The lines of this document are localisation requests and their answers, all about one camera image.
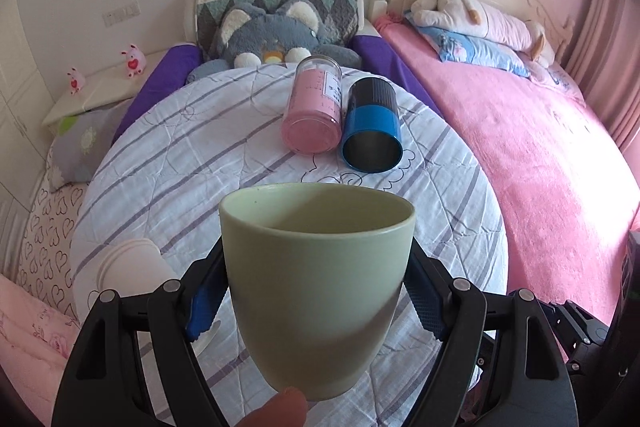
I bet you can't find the wall switch panel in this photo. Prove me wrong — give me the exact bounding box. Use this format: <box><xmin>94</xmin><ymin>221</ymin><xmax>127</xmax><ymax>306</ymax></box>
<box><xmin>102</xmin><ymin>1</ymin><xmax>140</xmax><ymax>27</ymax></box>

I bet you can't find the pink curtain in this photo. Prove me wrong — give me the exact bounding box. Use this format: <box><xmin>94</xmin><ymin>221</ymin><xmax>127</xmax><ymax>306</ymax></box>
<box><xmin>567</xmin><ymin>0</ymin><xmax>640</xmax><ymax>176</ymax></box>

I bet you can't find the purple bolster cushion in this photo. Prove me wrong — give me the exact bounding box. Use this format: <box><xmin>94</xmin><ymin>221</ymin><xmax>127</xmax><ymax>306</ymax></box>
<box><xmin>112</xmin><ymin>35</ymin><xmax>442</xmax><ymax>143</ymax></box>

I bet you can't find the white paper cup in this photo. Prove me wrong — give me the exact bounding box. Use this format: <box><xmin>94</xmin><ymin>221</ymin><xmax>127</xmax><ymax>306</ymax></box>
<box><xmin>74</xmin><ymin>239</ymin><xmax>188</xmax><ymax>321</ymax></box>

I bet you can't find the blue cartoon pillow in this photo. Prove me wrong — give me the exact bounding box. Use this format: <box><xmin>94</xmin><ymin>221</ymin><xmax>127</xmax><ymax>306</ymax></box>
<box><xmin>404</xmin><ymin>11</ymin><xmax>530</xmax><ymax>78</ymax></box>

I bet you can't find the pink bed blanket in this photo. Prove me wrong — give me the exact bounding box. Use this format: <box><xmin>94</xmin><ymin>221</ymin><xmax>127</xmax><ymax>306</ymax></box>
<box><xmin>374</xmin><ymin>15</ymin><xmax>639</xmax><ymax>323</ymax></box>

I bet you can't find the green ceramic cup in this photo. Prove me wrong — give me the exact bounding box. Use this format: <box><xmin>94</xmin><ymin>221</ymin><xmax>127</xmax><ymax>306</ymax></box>
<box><xmin>219</xmin><ymin>183</ymin><xmax>416</xmax><ymax>401</ymax></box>

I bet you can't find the grey cat plush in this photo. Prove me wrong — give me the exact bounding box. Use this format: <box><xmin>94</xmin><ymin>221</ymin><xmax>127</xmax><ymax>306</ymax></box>
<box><xmin>186</xmin><ymin>0</ymin><xmax>361</xmax><ymax>83</ymax></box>

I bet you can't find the right pink bunny figurine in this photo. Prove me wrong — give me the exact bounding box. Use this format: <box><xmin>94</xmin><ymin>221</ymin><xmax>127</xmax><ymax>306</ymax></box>
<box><xmin>120</xmin><ymin>43</ymin><xmax>146</xmax><ymax>78</ymax></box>

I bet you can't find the striped white table cloth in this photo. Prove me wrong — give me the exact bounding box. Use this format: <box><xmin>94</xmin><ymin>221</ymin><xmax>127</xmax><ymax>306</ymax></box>
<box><xmin>70</xmin><ymin>65</ymin><xmax>508</xmax><ymax>426</ymax></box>

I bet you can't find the cream wardrobe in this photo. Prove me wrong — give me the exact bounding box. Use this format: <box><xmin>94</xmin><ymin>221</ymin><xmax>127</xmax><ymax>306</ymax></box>
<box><xmin>1</xmin><ymin>0</ymin><xmax>53</xmax><ymax>280</ymax></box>

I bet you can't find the blue black tumbler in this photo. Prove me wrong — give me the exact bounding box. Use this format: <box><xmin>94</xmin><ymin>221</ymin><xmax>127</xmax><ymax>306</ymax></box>
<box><xmin>340</xmin><ymin>77</ymin><xmax>404</xmax><ymax>173</ymax></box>

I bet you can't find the grey flower pillow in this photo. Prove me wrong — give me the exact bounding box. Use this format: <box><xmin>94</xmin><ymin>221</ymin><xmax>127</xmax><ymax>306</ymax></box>
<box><xmin>47</xmin><ymin>98</ymin><xmax>132</xmax><ymax>191</ymax></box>

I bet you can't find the pink bunny figurine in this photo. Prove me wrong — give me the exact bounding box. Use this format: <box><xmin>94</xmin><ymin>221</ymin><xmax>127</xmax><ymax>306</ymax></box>
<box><xmin>120</xmin><ymin>43</ymin><xmax>146</xmax><ymax>78</ymax></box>
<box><xmin>66</xmin><ymin>67</ymin><xmax>87</xmax><ymax>95</ymax></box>

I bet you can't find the pink glass jar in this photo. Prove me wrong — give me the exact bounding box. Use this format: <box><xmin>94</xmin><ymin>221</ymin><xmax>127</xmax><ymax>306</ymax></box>
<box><xmin>281</xmin><ymin>55</ymin><xmax>342</xmax><ymax>155</ymax></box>

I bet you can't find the left pink bunny figurine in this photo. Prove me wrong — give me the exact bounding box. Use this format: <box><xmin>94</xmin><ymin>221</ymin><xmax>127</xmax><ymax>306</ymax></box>
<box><xmin>66</xmin><ymin>67</ymin><xmax>87</xmax><ymax>95</ymax></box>

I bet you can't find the heart pattern bed sheet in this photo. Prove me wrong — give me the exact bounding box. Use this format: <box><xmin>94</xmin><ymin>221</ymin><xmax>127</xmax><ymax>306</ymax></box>
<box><xmin>16</xmin><ymin>150</ymin><xmax>88</xmax><ymax>320</ymax></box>

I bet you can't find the white pink plush toy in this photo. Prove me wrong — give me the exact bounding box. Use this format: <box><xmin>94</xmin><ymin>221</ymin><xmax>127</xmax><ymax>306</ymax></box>
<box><xmin>410</xmin><ymin>0</ymin><xmax>555</xmax><ymax>68</ymax></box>

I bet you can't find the white nightstand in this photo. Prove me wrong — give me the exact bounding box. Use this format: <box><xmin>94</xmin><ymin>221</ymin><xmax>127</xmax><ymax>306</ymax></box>
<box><xmin>42</xmin><ymin>50</ymin><xmax>167</xmax><ymax>132</ymax></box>

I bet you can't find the person's left hand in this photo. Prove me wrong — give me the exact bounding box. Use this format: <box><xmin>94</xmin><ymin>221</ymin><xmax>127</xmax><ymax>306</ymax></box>
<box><xmin>236</xmin><ymin>387</ymin><xmax>308</xmax><ymax>427</ymax></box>

